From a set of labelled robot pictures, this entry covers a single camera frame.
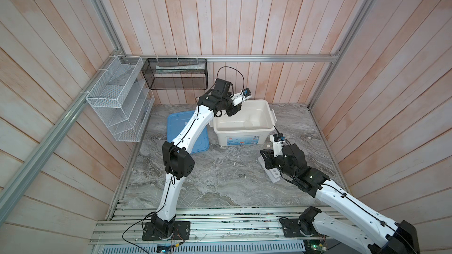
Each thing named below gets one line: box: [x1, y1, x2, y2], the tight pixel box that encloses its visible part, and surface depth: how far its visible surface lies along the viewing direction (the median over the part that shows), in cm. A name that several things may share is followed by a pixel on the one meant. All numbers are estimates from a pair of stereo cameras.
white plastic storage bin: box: [208, 99, 278, 146], surface depth 98 cm
